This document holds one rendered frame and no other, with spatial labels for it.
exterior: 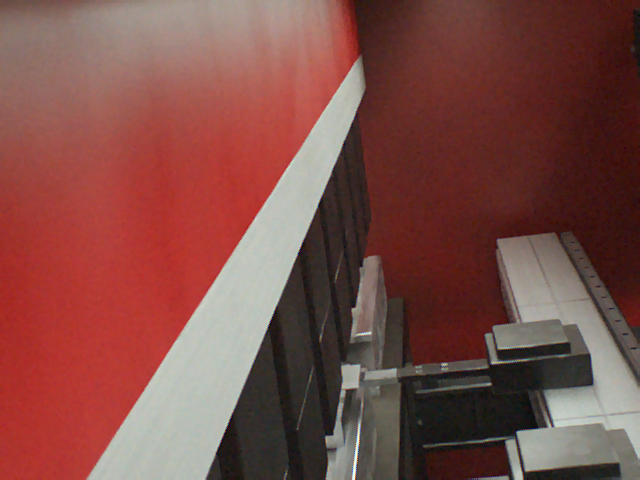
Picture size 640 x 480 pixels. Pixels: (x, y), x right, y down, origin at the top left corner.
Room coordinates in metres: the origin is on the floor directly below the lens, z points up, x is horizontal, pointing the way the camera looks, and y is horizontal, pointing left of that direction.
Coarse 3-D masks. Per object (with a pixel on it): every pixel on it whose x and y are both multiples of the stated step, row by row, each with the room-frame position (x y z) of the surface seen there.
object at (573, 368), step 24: (504, 336) 1.40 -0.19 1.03; (528, 336) 1.39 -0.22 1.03; (552, 336) 1.37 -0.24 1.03; (576, 336) 1.40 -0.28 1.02; (480, 360) 1.42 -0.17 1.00; (504, 360) 1.35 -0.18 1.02; (528, 360) 1.34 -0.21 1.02; (552, 360) 1.34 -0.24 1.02; (576, 360) 1.34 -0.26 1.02; (360, 384) 1.40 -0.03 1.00; (384, 384) 1.40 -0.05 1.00; (504, 384) 1.34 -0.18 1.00; (528, 384) 1.34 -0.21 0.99; (552, 384) 1.34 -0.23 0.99; (576, 384) 1.34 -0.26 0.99
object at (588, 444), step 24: (528, 432) 1.09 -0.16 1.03; (552, 432) 1.08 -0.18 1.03; (576, 432) 1.08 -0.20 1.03; (600, 432) 1.07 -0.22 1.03; (624, 432) 1.09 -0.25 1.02; (528, 456) 1.04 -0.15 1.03; (552, 456) 1.03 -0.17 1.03; (576, 456) 1.02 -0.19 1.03; (600, 456) 1.01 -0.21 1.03; (624, 456) 1.04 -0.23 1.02
